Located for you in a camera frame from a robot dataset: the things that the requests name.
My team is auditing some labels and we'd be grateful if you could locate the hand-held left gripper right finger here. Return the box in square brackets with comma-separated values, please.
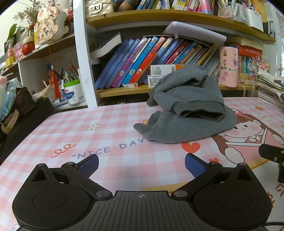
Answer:
[170, 153, 253, 199]

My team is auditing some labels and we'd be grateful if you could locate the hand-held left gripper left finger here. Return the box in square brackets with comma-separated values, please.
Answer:
[31, 154, 113, 201]

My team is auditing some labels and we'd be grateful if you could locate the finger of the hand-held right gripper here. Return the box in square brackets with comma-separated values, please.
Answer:
[258, 143, 284, 183]

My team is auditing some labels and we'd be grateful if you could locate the grey sweatshirt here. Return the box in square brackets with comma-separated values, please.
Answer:
[133, 64, 238, 144]

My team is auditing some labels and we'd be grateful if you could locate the pink checked table mat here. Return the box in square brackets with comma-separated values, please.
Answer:
[0, 96, 284, 231]

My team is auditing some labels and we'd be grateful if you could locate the stack of newspapers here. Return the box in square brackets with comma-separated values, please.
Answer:
[257, 69, 284, 106]

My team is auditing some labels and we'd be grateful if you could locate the white green-lid canister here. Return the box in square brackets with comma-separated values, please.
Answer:
[63, 80, 85, 105]

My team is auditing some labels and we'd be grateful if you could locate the black box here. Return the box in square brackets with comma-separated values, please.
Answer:
[0, 96, 55, 160]

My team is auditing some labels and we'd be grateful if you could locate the cream cloth pouch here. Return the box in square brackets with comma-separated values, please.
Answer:
[33, 85, 56, 103]

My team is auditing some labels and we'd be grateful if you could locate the red tassel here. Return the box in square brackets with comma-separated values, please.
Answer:
[51, 64, 61, 99]

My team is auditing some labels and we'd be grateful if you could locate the beige wrist watch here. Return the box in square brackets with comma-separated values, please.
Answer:
[1, 110, 20, 134]

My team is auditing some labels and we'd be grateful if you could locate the bunch of pens and pencils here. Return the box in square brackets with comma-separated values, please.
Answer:
[42, 63, 80, 88]

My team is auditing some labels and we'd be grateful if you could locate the pink cylindrical tin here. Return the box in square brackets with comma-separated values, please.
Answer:
[219, 46, 239, 87]

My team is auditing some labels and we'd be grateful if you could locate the white wooden bookshelf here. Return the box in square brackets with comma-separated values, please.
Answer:
[0, 0, 284, 111]

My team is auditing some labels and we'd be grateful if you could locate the iridescent plastic bag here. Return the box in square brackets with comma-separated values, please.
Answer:
[0, 77, 17, 121]

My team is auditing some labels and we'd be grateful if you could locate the row of leaning colourful books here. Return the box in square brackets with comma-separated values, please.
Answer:
[95, 36, 221, 90]

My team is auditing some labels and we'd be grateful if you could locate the thick white-paged book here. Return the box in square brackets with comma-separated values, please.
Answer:
[90, 33, 123, 60]

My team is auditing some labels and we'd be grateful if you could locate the white flat tablet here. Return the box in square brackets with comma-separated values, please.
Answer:
[164, 22, 227, 44]

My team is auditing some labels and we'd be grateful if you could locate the red wooden doll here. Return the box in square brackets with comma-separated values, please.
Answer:
[22, 36, 35, 55]

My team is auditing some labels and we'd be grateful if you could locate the white desk organizer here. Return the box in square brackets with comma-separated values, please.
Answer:
[244, 7, 264, 32]

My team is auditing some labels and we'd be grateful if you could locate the cartoon figure card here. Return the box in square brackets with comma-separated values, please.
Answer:
[34, 4, 59, 48]

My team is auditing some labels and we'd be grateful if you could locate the green plant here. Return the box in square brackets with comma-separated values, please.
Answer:
[7, 23, 18, 42]

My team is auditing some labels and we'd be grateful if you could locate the beige quilted handbag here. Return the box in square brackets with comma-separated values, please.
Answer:
[85, 0, 114, 18]

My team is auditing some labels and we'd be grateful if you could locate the dried flower bunch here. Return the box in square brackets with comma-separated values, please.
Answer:
[19, 0, 42, 25]

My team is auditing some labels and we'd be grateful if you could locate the row of upright paperback books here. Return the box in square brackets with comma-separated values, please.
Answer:
[113, 0, 219, 12]

